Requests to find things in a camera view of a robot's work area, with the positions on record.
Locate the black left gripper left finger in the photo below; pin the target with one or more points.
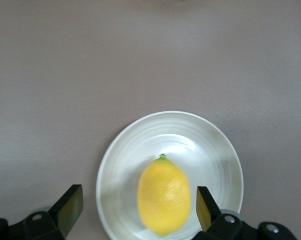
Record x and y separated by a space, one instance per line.
50 217

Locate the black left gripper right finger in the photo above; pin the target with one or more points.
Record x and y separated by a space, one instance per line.
228 225

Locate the yellow lemon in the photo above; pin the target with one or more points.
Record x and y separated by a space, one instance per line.
164 197

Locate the beige plate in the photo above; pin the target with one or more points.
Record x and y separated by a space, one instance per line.
205 155

